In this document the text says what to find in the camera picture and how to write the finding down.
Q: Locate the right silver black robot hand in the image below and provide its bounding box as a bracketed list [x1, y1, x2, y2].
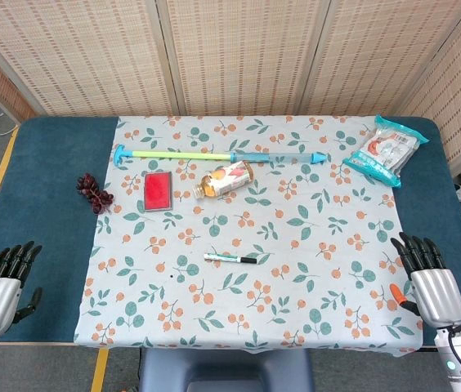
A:
[389, 231, 461, 328]

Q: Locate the green white marker body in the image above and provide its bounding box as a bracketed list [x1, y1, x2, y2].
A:
[204, 252, 242, 263]

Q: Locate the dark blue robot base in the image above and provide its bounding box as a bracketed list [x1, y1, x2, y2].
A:
[138, 346, 313, 392]

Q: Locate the dark blue table cover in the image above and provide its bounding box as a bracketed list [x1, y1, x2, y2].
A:
[0, 116, 461, 344]

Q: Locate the dark red grape bunch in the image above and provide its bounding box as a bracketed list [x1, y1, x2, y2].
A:
[75, 172, 115, 215]

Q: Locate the teal snack bag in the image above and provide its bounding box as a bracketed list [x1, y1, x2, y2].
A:
[342, 114, 430, 189]

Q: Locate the floral print tablecloth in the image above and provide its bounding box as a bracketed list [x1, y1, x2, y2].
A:
[73, 115, 426, 354]

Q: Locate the red stamp pad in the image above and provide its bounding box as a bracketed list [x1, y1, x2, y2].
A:
[139, 171, 174, 213]

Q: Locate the amber drink bottle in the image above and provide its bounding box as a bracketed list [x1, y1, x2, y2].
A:
[195, 160, 255, 200]

